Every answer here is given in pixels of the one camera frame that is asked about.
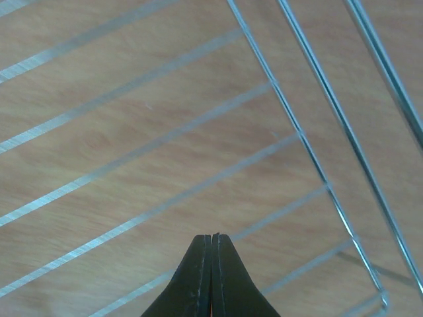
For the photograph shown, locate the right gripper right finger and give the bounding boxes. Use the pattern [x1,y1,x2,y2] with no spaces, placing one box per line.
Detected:
[211,233,280,317]

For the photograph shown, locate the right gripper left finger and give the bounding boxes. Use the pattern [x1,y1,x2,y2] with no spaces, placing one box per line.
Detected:
[141,234,212,317]

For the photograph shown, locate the wire dish rack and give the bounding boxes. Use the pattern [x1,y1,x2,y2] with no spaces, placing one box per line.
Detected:
[1,1,422,316]

